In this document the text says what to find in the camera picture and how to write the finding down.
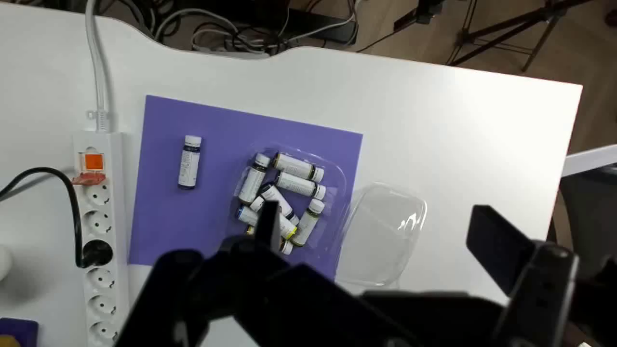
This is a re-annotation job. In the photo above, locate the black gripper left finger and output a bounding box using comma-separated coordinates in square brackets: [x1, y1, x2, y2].
[113, 199, 412, 347]

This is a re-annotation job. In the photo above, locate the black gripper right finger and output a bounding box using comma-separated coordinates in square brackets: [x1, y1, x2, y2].
[464, 202, 581, 347]

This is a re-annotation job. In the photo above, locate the white power strip orange switch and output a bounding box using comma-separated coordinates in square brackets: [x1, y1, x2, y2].
[70, 131, 130, 347]

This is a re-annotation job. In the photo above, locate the purple paper mat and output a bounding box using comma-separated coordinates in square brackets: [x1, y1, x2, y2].
[124, 95, 364, 282]

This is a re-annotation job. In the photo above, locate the lone white vial black band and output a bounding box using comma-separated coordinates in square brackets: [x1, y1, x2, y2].
[175, 133, 204, 191]

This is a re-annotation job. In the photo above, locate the clear plastic bag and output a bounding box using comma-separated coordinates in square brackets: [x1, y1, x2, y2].
[333, 181, 429, 289]

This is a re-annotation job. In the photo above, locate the blue box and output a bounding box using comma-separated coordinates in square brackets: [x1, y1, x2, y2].
[0, 316, 40, 347]

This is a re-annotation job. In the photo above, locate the white paper cup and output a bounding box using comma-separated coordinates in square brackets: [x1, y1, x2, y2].
[0, 245, 15, 283]

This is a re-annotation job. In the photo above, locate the black tripod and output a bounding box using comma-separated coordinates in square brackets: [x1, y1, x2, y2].
[446, 0, 617, 75]
[356, 0, 450, 54]

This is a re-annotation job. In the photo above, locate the black plugged power cable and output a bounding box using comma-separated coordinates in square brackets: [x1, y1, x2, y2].
[0, 166, 115, 270]

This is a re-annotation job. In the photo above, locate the white power strip cable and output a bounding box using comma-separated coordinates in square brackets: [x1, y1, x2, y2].
[82, 0, 121, 135]

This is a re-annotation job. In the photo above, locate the grey floor cable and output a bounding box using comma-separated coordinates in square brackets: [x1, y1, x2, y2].
[151, 6, 275, 54]

